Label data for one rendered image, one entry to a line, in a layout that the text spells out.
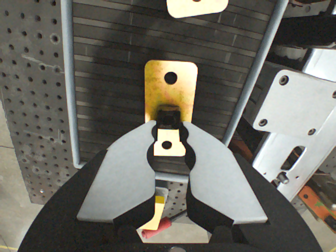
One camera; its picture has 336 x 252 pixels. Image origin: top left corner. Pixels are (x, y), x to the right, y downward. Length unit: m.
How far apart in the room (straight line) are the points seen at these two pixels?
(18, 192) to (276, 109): 2.65
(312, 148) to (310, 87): 0.26
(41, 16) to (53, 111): 0.32
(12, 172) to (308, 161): 2.45
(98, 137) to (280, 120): 0.21
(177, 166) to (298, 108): 0.16
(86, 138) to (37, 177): 0.90
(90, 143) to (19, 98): 0.67
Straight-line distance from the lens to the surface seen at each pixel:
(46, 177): 1.03
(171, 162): 0.17
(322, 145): 0.51
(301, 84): 0.24
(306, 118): 0.27
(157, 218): 0.24
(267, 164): 0.46
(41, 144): 0.90
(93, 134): 0.17
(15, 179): 2.53
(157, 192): 0.24
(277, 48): 0.69
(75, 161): 0.18
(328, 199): 0.60
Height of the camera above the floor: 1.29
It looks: 61 degrees down
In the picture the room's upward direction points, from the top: 178 degrees clockwise
